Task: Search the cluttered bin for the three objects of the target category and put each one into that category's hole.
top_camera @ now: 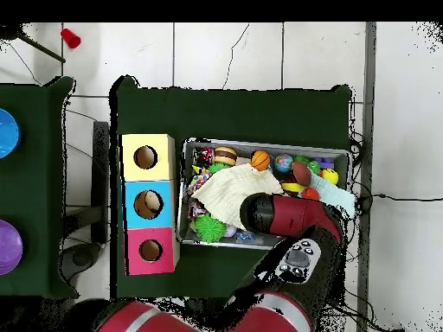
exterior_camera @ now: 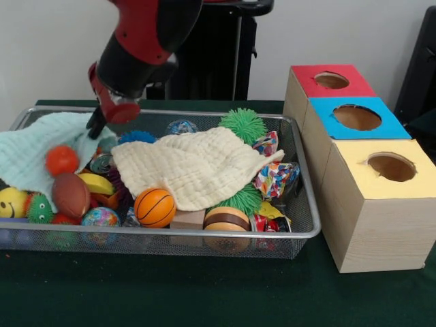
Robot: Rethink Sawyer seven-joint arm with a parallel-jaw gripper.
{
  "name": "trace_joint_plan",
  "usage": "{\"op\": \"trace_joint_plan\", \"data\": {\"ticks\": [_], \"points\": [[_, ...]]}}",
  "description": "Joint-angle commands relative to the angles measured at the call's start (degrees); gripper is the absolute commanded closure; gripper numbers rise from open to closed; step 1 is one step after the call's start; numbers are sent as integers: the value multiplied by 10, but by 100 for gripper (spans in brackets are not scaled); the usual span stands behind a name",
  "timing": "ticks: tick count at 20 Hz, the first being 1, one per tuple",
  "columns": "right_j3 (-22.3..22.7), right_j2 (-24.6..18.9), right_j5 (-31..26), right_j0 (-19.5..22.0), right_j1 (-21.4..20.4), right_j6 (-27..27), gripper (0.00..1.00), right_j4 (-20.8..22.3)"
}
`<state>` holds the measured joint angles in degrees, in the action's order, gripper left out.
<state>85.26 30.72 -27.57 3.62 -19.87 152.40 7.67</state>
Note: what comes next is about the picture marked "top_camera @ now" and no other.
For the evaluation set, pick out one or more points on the mint green waffle cloth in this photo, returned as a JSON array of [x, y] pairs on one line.
[[332, 195]]

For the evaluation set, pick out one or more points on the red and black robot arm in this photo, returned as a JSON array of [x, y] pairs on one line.
[[294, 218]]

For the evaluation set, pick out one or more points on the metal mesh bin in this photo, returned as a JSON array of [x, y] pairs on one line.
[[249, 148]]

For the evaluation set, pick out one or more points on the cream waffle cloth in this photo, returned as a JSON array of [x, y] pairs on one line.
[[228, 193]]

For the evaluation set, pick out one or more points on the colourful patterned wrapper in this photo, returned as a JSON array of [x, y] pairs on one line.
[[199, 180]]

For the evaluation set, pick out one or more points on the toy hamburger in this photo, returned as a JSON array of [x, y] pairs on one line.
[[225, 156]]

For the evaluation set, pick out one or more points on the orange toy basketball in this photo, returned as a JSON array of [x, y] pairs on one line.
[[260, 160]]

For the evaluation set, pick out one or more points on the green spiky ball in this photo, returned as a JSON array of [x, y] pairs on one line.
[[209, 228]]

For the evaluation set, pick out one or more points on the globe print ball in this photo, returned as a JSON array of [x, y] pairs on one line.
[[283, 163]]

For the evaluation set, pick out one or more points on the brown toy football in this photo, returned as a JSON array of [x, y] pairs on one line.
[[301, 173]]

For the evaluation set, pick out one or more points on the plain orange-red ball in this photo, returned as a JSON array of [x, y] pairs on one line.
[[310, 193]]

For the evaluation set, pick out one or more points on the yellow smiley ball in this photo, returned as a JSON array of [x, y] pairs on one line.
[[330, 176]]

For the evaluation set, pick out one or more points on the grey round base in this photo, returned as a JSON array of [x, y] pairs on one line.
[[79, 257]]

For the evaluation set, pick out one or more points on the dark green side tablecloth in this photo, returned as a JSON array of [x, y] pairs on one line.
[[38, 200]]

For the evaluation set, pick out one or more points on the red plastic cup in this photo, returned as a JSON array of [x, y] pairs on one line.
[[71, 38]]

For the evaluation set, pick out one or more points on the blue bowl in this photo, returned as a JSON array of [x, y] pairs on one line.
[[8, 133]]

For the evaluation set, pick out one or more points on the purple bowl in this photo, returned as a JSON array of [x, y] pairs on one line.
[[9, 247]]

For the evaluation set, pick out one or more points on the black tripod leg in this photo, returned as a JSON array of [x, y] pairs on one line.
[[41, 48]]

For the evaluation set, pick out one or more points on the black furniture frame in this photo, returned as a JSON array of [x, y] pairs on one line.
[[101, 173]]

